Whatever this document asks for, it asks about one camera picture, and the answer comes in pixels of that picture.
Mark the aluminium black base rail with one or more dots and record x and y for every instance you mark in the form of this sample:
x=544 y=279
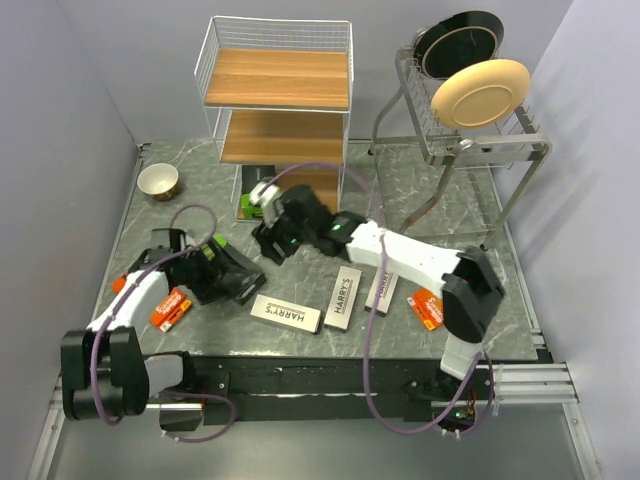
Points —
x=302 y=418

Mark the white Harry's box left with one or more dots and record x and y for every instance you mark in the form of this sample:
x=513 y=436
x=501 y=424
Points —
x=286 y=314

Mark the white Harry's box right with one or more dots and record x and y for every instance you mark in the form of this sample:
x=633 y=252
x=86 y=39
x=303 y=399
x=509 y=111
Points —
x=383 y=295

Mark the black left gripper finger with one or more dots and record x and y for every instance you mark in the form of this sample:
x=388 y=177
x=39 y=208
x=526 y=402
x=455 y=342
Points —
x=236 y=291
x=241 y=268

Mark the black plate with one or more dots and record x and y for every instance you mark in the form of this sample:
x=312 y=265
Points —
x=459 y=41

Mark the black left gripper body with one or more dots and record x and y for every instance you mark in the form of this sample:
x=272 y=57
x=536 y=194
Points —
x=198 y=270

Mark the white harry's box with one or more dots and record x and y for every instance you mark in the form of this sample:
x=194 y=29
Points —
x=286 y=314
x=339 y=310
x=383 y=295

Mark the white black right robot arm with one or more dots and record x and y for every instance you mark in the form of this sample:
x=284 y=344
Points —
x=464 y=280

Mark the orange Gillette pack right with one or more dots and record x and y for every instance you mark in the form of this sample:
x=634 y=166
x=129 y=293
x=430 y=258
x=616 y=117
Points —
x=428 y=307

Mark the white wire wooden shelf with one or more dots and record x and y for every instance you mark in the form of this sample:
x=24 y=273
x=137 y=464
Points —
x=278 y=93

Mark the metal dish rack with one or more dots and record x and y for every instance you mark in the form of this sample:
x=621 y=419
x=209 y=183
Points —
x=444 y=181

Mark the beige plate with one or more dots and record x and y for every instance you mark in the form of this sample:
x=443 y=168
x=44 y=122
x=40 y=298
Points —
x=481 y=94

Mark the white Harry's box middle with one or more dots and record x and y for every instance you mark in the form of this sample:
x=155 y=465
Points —
x=339 y=310

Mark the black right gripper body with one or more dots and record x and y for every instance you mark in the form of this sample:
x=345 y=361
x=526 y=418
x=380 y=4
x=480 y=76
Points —
x=290 y=236

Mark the Gillette Labs razor box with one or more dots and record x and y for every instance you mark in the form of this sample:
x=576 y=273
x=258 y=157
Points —
x=214 y=249
x=251 y=177

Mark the orange gillette pack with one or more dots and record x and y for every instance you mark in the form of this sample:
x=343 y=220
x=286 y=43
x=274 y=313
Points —
x=428 y=307
x=171 y=310

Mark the red floral ceramic bowl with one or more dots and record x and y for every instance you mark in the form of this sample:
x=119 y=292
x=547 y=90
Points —
x=159 y=181

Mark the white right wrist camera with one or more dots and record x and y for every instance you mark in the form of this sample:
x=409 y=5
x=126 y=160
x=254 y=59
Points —
x=267 y=197

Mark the orange Gillette pack left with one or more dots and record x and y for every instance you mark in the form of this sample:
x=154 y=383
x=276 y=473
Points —
x=171 y=310

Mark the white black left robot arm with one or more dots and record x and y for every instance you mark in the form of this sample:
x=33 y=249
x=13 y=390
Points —
x=103 y=369

